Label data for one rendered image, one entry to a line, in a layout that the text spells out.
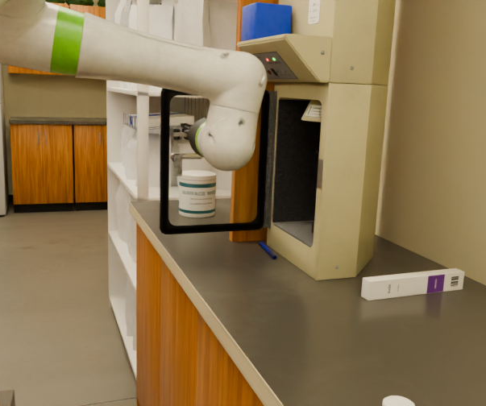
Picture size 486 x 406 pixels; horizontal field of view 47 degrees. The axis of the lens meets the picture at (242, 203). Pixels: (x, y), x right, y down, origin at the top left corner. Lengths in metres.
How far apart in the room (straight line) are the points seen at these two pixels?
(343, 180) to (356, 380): 0.55
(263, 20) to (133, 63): 0.50
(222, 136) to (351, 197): 0.41
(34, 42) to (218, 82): 0.33
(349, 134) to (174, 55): 0.48
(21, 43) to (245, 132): 0.43
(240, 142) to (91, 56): 0.31
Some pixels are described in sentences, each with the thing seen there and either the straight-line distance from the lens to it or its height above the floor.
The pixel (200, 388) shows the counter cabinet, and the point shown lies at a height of 0.67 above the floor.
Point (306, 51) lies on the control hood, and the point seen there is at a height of 1.48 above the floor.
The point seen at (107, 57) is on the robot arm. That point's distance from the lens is 1.05.
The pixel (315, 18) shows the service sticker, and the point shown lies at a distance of 1.40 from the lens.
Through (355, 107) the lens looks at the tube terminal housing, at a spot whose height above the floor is 1.36.
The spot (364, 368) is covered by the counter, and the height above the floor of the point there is 0.94.
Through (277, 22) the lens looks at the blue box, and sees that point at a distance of 1.49.
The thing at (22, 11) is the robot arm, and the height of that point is 1.50.
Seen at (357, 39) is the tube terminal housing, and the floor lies 1.51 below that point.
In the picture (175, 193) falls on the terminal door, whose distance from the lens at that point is 1.53.
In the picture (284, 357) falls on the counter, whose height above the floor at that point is 0.94.
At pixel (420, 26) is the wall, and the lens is 1.79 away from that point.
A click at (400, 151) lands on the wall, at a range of 1.81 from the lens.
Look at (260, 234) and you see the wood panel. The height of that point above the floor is 0.96.
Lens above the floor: 1.40
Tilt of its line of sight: 12 degrees down
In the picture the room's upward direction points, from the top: 2 degrees clockwise
